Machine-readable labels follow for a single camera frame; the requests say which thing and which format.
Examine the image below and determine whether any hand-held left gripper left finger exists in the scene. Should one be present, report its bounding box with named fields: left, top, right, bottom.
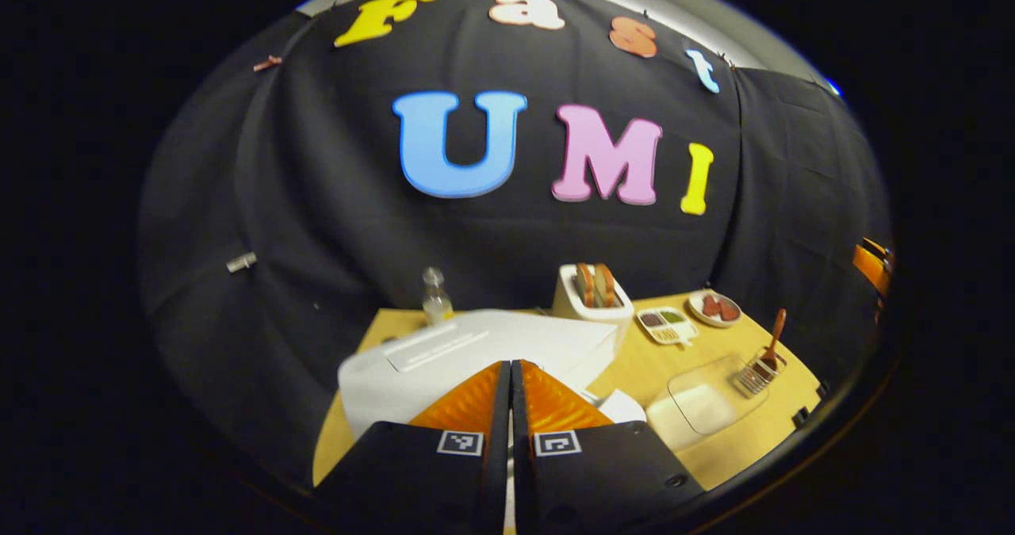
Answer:
left=313, top=359, right=512, bottom=535

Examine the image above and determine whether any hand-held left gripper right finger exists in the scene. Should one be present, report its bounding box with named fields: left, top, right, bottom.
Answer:
left=511, top=359, right=707, bottom=535

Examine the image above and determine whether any brown wooden spoon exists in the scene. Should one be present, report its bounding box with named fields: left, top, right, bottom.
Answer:
left=760, top=308, right=788, bottom=371

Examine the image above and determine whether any white rice cooker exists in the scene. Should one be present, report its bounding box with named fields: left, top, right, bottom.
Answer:
left=337, top=308, right=648, bottom=441

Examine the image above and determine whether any metal chopstick holder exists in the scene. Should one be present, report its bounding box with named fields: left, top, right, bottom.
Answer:
left=735, top=347, right=788, bottom=396

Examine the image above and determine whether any clear box of rice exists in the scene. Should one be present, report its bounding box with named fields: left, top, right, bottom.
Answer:
left=646, top=355, right=770, bottom=453

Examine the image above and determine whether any white toaster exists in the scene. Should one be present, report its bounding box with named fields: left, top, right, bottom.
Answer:
left=551, top=263, right=635, bottom=346

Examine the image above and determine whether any small glass bottle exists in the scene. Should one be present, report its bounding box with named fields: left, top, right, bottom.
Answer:
left=421, top=266, right=454, bottom=326

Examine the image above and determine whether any round white plate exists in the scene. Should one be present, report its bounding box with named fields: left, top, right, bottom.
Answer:
left=687, top=290, right=743, bottom=328

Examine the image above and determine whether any white divided bean dish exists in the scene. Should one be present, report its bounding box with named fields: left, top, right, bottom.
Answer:
left=637, top=306, right=700, bottom=346

